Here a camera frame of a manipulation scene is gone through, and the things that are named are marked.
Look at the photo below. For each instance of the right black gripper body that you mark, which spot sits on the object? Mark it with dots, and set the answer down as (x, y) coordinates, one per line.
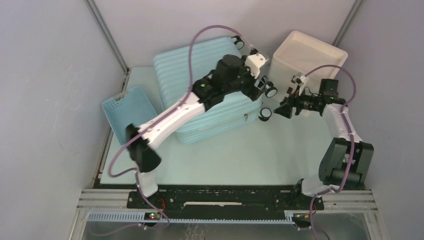
(306, 102)

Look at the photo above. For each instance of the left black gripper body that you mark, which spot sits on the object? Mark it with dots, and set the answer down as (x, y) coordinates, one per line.
(246, 83)

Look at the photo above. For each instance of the light blue ribbed suitcase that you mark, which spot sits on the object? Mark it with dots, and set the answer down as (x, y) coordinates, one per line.
(173, 79)

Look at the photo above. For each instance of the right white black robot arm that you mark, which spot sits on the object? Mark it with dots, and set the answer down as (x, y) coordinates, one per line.
(346, 161)

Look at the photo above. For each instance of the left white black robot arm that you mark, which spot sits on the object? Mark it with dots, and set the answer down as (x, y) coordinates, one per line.
(232, 74)

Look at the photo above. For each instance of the cream plastic drawer cabinet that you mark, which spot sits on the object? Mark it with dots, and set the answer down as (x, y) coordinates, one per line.
(302, 54)

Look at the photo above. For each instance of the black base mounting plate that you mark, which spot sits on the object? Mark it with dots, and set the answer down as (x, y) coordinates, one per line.
(227, 202)

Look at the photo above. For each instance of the blue perforated plastic basket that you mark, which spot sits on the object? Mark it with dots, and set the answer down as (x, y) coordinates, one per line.
(129, 107)

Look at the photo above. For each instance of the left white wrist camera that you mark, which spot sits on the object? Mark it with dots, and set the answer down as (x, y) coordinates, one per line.
(256, 63)

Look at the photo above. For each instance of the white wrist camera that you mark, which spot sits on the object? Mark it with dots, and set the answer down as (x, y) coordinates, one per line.
(301, 81)
(256, 63)

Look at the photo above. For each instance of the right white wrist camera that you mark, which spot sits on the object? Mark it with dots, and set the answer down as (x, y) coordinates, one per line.
(301, 81)

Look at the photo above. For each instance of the aluminium frame rail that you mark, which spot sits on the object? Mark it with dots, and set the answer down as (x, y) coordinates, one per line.
(110, 204)

